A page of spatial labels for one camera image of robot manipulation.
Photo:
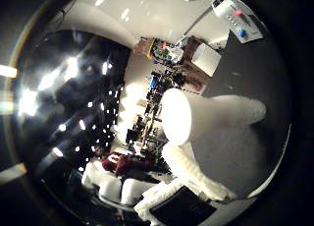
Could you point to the person in red shirt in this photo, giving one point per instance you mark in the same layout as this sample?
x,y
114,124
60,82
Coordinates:
x,y
114,162

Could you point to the white box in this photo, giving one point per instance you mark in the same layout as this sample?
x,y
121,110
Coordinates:
x,y
206,59

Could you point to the cluttered wooden shelf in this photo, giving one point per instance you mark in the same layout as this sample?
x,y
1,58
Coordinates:
x,y
163,50

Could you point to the grey control pendant red button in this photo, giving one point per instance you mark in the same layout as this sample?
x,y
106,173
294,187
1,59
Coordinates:
x,y
237,19

